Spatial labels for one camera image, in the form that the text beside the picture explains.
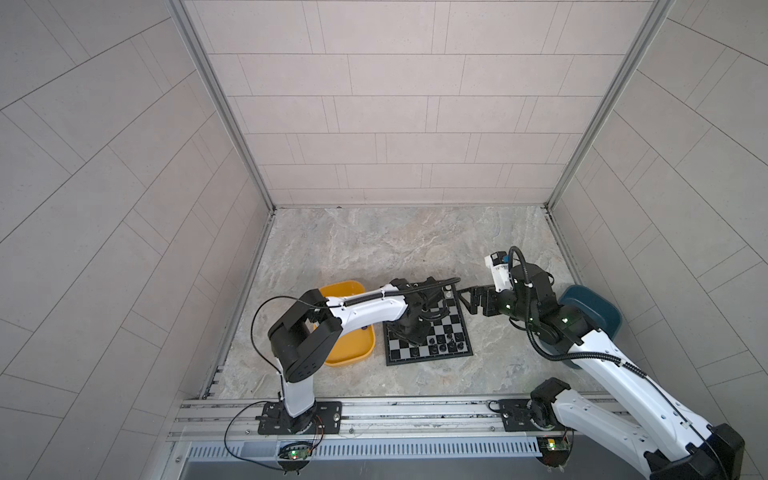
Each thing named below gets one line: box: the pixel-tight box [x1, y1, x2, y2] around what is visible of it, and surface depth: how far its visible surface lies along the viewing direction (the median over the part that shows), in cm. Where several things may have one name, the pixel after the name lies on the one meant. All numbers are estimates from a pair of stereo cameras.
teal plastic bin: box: [558, 285, 623, 341], surface depth 88 cm
